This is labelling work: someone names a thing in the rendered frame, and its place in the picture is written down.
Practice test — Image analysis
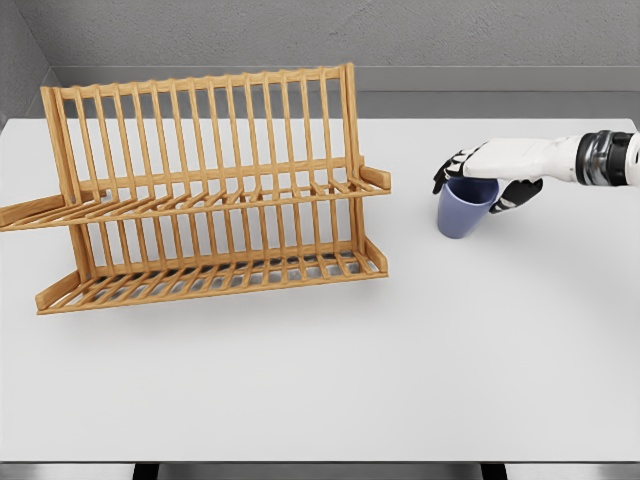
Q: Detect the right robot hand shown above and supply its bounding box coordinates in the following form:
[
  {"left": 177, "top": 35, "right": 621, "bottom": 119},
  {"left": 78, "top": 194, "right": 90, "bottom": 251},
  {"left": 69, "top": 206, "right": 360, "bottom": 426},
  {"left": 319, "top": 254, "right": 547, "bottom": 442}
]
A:
[{"left": 432, "top": 138, "right": 552, "bottom": 215}]

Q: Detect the blue cup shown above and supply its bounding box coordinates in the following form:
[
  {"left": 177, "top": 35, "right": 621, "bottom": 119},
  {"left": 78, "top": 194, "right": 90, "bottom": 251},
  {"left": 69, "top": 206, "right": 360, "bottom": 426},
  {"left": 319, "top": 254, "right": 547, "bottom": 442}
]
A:
[{"left": 437, "top": 176, "right": 501, "bottom": 240}]

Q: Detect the wooden two-tier dish rack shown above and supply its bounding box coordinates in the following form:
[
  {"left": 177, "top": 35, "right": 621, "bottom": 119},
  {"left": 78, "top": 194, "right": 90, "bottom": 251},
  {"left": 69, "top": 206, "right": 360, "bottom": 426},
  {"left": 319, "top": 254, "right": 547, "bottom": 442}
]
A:
[{"left": 0, "top": 62, "right": 392, "bottom": 316}]

